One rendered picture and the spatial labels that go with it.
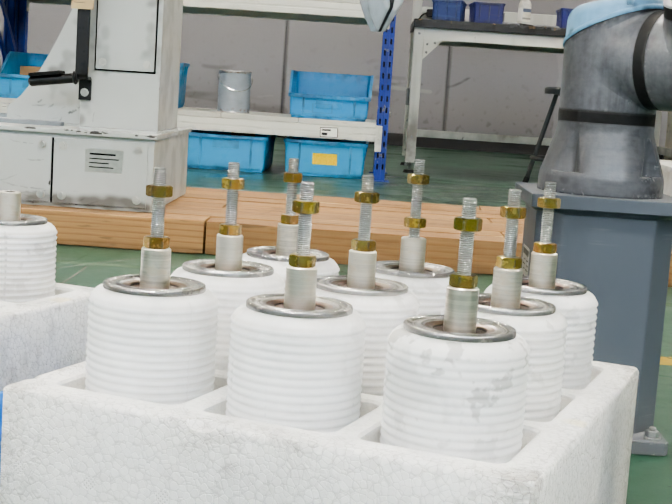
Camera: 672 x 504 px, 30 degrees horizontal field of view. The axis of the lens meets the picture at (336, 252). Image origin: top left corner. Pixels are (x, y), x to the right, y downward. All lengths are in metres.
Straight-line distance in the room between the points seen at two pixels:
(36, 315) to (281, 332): 0.43
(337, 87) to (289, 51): 3.26
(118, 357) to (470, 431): 0.26
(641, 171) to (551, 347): 0.61
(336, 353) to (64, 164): 2.22
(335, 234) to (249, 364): 2.04
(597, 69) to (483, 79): 7.82
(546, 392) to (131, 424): 0.30
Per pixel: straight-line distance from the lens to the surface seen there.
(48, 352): 1.26
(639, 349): 1.53
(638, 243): 1.50
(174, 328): 0.90
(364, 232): 0.98
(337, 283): 1.00
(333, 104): 5.61
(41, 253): 1.28
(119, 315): 0.90
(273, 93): 9.32
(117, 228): 2.94
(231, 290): 1.00
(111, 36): 3.07
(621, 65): 1.50
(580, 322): 1.04
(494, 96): 9.33
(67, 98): 3.20
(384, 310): 0.95
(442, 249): 2.90
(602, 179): 1.50
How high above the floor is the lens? 0.41
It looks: 8 degrees down
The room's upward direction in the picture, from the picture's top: 4 degrees clockwise
